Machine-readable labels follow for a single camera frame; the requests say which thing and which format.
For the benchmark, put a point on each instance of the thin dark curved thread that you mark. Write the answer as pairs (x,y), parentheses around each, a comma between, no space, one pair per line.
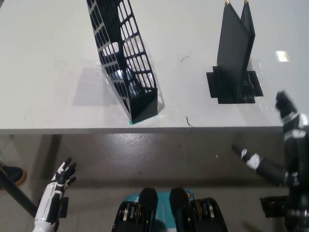
(185,57)

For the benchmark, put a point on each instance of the black robot legs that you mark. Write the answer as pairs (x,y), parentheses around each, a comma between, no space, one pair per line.
(147,210)

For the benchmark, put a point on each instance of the black metal pole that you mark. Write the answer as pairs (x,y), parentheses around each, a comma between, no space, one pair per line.
(17,192)

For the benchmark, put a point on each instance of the small dark debris piece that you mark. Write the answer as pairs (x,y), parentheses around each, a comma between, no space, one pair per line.
(189,121)

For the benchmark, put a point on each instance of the black floor tape piece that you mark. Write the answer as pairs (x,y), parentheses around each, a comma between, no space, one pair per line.
(64,206)
(274,206)

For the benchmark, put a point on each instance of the black mesh file shelf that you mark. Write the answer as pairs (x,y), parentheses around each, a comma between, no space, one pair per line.
(138,102)

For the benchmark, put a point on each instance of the robot right hand white black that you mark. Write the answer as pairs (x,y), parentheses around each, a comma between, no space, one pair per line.
(295,154)

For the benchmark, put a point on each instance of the black tape patch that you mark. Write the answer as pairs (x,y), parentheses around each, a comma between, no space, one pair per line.
(256,84)

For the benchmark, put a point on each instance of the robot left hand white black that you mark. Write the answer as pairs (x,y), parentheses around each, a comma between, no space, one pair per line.
(51,193)

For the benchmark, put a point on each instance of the teal tape strip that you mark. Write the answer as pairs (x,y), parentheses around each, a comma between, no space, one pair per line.
(132,122)

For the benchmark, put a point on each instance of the black shoe tan sole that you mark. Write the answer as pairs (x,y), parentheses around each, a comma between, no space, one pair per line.
(10,174)

